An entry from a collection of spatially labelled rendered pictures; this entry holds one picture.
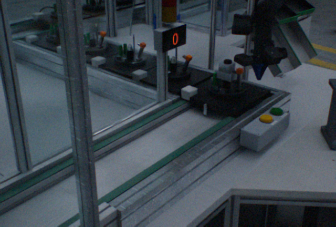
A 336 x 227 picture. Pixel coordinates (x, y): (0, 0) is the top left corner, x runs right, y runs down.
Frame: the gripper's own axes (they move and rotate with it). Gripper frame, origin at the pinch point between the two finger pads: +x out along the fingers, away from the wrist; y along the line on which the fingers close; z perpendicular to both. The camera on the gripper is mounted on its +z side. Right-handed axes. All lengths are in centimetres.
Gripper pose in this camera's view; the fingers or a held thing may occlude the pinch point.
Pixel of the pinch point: (259, 70)
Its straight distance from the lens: 156.3
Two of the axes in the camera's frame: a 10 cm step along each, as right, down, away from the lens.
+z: 4.6, 3.8, -8.0
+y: 8.9, -2.0, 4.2
